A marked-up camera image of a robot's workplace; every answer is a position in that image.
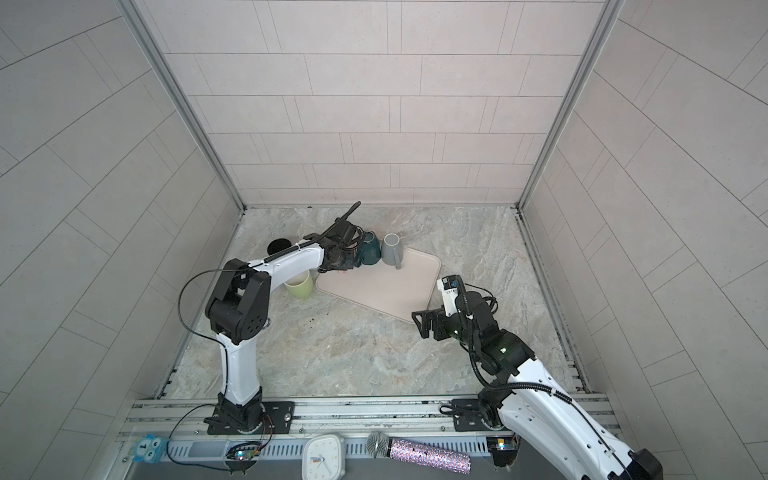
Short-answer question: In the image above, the dark green faceted mug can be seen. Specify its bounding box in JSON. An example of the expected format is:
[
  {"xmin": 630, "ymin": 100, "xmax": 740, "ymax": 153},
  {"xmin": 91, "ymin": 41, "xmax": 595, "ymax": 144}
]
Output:
[{"xmin": 355, "ymin": 231, "xmax": 381, "ymax": 267}]

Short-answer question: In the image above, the light green mug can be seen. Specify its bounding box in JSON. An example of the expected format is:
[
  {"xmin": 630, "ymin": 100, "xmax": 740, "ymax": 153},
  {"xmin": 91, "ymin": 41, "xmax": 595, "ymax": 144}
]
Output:
[{"xmin": 284, "ymin": 270, "xmax": 314, "ymax": 300}]

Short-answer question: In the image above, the black mug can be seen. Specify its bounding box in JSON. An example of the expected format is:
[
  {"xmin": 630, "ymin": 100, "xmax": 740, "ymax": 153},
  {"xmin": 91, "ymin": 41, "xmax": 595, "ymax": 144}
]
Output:
[{"xmin": 267, "ymin": 238, "xmax": 292, "ymax": 256}]

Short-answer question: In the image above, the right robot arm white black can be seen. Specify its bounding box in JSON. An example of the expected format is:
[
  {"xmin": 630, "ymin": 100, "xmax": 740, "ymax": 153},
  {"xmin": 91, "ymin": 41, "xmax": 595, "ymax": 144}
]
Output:
[{"xmin": 411, "ymin": 275, "xmax": 663, "ymax": 479}]

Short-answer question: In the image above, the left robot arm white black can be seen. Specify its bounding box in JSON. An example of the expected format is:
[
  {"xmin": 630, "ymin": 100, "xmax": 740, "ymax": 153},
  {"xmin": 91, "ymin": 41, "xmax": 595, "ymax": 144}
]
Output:
[{"xmin": 177, "ymin": 201, "xmax": 363, "ymax": 435}]

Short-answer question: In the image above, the grey mug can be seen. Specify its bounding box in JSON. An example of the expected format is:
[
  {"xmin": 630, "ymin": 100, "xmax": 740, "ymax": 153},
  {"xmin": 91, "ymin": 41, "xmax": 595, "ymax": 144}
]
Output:
[{"xmin": 380, "ymin": 233, "xmax": 403, "ymax": 269}]

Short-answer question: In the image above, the beige plastic tray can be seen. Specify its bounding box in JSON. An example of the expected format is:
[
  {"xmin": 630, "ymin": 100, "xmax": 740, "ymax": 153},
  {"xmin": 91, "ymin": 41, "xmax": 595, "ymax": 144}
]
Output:
[{"xmin": 316, "ymin": 248, "xmax": 442, "ymax": 322}]

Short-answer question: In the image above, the glittery pink microphone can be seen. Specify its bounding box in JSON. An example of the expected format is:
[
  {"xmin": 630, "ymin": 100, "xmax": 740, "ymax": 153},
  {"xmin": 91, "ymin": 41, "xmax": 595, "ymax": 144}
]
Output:
[{"xmin": 366, "ymin": 432, "xmax": 471, "ymax": 475}]

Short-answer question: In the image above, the small black circuit device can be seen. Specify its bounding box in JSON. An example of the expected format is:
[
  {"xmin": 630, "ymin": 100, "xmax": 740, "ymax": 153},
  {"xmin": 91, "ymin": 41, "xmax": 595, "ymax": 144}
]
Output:
[{"xmin": 486, "ymin": 434, "xmax": 521, "ymax": 469}]

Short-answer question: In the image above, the white square clock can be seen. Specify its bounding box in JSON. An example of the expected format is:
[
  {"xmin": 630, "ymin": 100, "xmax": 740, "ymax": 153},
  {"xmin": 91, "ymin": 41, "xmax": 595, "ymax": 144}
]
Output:
[{"xmin": 302, "ymin": 434, "xmax": 346, "ymax": 480}]

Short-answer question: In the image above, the small green circuit board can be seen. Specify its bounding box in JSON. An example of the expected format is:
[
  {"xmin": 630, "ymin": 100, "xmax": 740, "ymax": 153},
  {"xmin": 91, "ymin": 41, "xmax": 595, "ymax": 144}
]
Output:
[{"xmin": 225, "ymin": 441, "xmax": 262, "ymax": 462}]

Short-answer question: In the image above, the blue white power socket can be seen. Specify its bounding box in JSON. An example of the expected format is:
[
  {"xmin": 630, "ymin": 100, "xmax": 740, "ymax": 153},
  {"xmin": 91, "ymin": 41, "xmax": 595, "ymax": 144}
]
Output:
[{"xmin": 132, "ymin": 434, "xmax": 168, "ymax": 464}]

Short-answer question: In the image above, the left metal corner profile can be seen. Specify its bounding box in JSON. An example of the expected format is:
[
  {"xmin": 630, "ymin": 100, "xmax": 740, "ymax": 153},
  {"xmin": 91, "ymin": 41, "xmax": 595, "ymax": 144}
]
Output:
[{"xmin": 115, "ymin": 0, "xmax": 247, "ymax": 213}]

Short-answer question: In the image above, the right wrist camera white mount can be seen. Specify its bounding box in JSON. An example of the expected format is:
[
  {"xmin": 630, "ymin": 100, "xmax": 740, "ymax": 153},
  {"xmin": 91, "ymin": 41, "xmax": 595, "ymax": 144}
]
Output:
[{"xmin": 437, "ymin": 275, "xmax": 468, "ymax": 317}]

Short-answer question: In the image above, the metal base rail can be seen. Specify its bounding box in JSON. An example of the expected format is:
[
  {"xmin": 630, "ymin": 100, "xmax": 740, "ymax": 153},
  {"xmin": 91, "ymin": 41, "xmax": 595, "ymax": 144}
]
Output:
[{"xmin": 116, "ymin": 395, "xmax": 529, "ymax": 470}]

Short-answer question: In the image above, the metal corner wall profile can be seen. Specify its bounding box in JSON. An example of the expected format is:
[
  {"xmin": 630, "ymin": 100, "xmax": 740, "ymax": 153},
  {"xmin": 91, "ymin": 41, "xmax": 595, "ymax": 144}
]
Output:
[{"xmin": 517, "ymin": 0, "xmax": 624, "ymax": 212}]

